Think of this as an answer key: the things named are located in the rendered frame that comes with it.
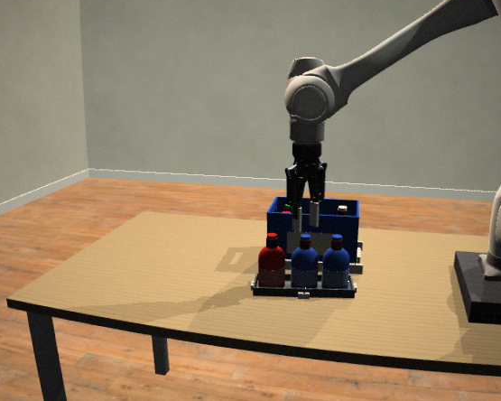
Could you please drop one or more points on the blue bottle with grey label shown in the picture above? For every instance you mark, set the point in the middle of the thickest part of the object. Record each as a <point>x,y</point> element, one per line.
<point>335,266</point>

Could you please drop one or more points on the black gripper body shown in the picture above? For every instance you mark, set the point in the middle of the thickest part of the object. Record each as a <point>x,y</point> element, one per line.
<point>302,153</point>

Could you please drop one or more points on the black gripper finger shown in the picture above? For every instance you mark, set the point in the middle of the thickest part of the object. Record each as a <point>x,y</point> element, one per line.
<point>314,191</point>
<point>291,183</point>

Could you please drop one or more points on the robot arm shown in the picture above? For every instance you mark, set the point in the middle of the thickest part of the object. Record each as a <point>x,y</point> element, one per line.
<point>323,90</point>

